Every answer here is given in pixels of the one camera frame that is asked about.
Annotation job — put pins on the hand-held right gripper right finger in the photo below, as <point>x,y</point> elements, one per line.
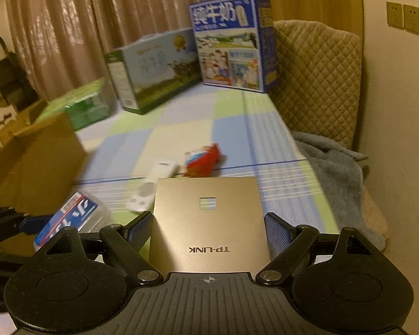
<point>277,232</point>

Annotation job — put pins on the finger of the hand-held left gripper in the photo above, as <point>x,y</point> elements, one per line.
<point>7,257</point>
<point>31,225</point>

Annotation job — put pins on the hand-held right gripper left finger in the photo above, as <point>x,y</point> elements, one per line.
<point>139,232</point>

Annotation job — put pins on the blue and white plastic box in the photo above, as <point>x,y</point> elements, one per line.
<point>76,213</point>

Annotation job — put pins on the gold router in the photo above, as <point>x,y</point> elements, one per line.
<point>206,223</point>

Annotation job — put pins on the brown cardboard box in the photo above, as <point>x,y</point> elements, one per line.
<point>45,157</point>

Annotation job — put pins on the white remote control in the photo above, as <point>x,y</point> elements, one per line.
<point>150,185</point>

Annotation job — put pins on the grey fleece blanket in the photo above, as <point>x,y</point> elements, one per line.
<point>335,174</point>

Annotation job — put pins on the red snack packet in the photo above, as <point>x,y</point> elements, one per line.
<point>204,160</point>

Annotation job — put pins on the beige seat cushion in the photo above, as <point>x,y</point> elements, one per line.
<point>377,220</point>

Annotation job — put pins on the checked pastel tablecloth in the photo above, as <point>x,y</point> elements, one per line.
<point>230,132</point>

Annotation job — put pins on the pack of green packets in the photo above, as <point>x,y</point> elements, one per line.
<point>80,108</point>

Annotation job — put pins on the green milk carton box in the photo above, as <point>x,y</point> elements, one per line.
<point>150,73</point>

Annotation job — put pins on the beige quilted chair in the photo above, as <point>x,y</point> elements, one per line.
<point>317,76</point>

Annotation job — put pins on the blue milk carton box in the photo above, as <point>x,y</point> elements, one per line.
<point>230,45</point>

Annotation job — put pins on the beige pleated curtain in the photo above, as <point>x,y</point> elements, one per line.
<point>90,17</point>

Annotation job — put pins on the beige wall socket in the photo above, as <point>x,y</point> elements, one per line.
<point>394,14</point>
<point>413,20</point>

